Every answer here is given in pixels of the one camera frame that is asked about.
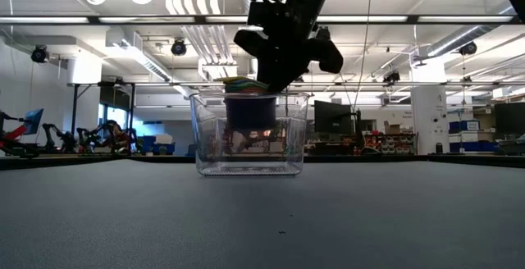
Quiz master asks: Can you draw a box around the green measuring cup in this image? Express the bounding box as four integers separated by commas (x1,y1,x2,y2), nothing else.
225,80,263,93

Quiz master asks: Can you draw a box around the yellow measuring cup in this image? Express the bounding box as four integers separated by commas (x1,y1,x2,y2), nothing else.
223,75,258,92

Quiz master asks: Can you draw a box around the blue tilted screen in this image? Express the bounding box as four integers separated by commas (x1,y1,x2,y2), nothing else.
22,107,44,135

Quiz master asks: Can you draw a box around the blue storage bin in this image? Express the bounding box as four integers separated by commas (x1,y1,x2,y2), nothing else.
449,120,481,134

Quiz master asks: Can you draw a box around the clear plastic basket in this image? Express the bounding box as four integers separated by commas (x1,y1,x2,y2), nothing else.
189,92,311,178

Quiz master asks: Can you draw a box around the white column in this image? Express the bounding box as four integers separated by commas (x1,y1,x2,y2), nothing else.
411,62,448,154

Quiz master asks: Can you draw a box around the black computer monitor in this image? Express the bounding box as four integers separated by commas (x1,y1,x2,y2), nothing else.
313,99,354,137

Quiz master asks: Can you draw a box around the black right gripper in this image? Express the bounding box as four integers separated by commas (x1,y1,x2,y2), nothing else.
233,0,345,93

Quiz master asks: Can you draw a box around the black ceiling cord reel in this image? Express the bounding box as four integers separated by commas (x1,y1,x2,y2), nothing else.
171,38,188,57
30,44,49,64
459,41,478,57

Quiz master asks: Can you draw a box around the black overhead frame bar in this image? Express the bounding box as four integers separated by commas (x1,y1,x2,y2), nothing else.
0,14,525,26

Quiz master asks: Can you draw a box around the dark wide monitor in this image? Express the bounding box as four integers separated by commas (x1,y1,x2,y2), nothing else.
494,103,525,130

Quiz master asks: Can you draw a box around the black metal rig frame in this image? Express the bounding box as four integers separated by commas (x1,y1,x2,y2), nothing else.
71,80,136,155

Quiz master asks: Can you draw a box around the blue measuring cup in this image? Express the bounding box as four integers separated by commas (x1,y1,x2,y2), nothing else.
244,79,270,93

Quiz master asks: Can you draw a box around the black table edge frame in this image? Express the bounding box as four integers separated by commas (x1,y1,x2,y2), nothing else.
0,153,525,171

